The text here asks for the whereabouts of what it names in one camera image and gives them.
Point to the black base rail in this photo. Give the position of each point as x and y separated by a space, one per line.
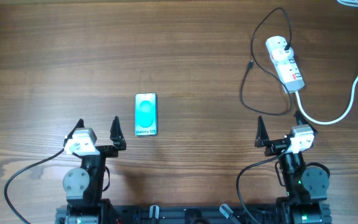
257 213

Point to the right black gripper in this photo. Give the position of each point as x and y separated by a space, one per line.
263 140

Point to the white power strip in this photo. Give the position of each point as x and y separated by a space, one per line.
288 71

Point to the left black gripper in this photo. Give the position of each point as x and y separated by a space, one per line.
115 136

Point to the white USB charger plug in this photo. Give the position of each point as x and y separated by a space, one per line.
280 54

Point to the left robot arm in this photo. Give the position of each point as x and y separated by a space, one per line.
84 185

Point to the Galaxy smartphone teal screen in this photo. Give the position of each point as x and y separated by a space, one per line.
146 114

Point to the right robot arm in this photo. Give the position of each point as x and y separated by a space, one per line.
306 183

